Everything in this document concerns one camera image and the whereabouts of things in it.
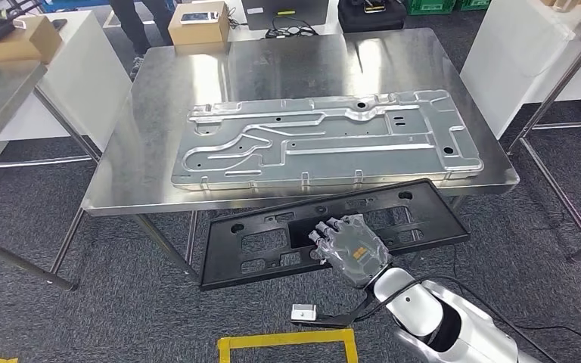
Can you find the yellow floor tape square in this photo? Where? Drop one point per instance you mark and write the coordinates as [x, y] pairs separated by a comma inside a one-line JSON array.
[[280, 339]]

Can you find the black wrist camera mount bracket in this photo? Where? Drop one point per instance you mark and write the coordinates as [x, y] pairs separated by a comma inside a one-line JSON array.
[[340, 320]]

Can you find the white smartphone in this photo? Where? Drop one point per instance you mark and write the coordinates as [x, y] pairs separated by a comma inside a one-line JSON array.
[[199, 17]]

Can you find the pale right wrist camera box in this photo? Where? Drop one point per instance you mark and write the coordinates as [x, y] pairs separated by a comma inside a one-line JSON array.
[[303, 313]]

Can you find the long black plastic panel part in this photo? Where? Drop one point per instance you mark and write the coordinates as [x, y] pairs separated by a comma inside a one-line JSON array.
[[225, 260]]

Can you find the brown cardboard box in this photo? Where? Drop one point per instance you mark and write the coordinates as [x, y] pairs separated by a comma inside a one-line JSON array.
[[198, 34], [25, 45]]

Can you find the black bag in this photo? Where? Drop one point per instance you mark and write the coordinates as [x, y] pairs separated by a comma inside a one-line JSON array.
[[370, 22]]

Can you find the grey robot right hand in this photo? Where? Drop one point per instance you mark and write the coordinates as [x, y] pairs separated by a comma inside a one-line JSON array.
[[355, 255]]

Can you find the white board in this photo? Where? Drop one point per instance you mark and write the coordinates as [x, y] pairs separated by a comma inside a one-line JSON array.
[[511, 60]]

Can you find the stainless steel workbench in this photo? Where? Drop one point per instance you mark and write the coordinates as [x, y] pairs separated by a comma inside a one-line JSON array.
[[170, 100]]

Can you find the green plastic crate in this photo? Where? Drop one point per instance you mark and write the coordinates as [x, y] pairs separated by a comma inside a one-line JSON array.
[[431, 6], [473, 4]]

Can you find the black smartphone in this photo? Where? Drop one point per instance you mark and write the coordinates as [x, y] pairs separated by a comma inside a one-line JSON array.
[[60, 24]]

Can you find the person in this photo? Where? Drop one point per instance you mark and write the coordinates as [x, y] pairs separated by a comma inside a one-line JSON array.
[[135, 25]]

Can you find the stamped silver metal panel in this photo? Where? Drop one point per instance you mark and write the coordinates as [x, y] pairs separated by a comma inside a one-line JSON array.
[[345, 160]]

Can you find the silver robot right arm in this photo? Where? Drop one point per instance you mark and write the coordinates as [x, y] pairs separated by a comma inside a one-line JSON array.
[[416, 305]]

